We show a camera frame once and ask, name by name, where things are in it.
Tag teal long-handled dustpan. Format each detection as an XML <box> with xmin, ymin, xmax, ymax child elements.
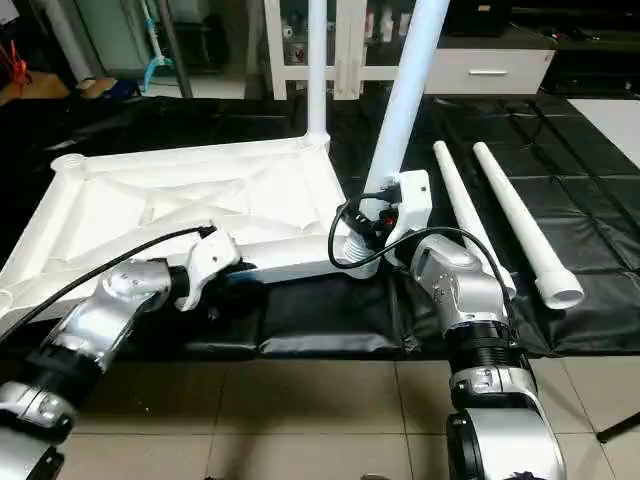
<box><xmin>140</xmin><ymin>0</ymin><xmax>177</xmax><ymax>93</ymax></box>

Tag white drawer unit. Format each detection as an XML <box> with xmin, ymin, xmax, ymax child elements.
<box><xmin>425</xmin><ymin>40</ymin><xmax>559</xmax><ymax>97</ymax></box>

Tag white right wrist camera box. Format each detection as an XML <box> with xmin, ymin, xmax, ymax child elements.
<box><xmin>380</xmin><ymin>170</ymin><xmax>433</xmax><ymax>263</ymax></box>

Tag brown wooden desk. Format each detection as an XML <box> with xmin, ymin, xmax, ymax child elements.
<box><xmin>0</xmin><ymin>72</ymin><xmax>73</xmax><ymax>107</ymax></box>

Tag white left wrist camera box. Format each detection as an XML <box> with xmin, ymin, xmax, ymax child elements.
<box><xmin>176</xmin><ymin>232</ymin><xmax>243</xmax><ymax>313</ymax></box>

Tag black work mat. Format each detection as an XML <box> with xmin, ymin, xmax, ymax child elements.
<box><xmin>0</xmin><ymin>92</ymin><xmax>640</xmax><ymax>361</ymax></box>

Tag red cables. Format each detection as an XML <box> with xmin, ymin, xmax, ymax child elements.
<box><xmin>0</xmin><ymin>40</ymin><xmax>31</xmax><ymax>83</ymax></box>

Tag white plastic table leg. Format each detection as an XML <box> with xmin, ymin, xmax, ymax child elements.
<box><xmin>304</xmin><ymin>0</ymin><xmax>332</xmax><ymax>147</ymax></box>
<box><xmin>342</xmin><ymin>0</ymin><xmax>452</xmax><ymax>273</ymax></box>
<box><xmin>472</xmin><ymin>141</ymin><xmax>585</xmax><ymax>310</ymax></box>
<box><xmin>432</xmin><ymin>141</ymin><xmax>519</xmax><ymax>299</ymax></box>

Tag black speaker box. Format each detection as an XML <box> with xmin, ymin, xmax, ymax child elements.
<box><xmin>445</xmin><ymin>0</ymin><xmax>516</xmax><ymax>37</ymax></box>

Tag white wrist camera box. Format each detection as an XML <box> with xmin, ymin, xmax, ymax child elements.
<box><xmin>176</xmin><ymin>232</ymin><xmax>243</xmax><ymax>313</ymax></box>
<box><xmin>380</xmin><ymin>170</ymin><xmax>433</xmax><ymax>263</ymax></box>

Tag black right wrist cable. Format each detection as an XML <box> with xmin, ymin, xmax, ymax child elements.
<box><xmin>328</xmin><ymin>192</ymin><xmax>513</xmax><ymax>346</ymax></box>

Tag white glass-door cabinet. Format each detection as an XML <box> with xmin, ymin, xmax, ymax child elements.
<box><xmin>264</xmin><ymin>0</ymin><xmax>451</xmax><ymax>101</ymax></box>

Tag white plastic table top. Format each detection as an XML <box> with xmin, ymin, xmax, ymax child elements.
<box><xmin>0</xmin><ymin>133</ymin><xmax>385</xmax><ymax>333</ymax></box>

